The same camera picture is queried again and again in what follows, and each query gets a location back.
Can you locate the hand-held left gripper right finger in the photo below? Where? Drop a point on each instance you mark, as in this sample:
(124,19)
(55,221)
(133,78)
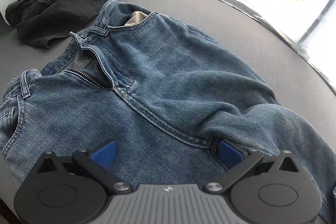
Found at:
(229,154)

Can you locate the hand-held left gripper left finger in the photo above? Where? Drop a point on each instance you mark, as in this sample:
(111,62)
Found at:
(105,153)

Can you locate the blue denim jeans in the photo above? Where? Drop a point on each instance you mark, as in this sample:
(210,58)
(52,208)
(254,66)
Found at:
(170,77)

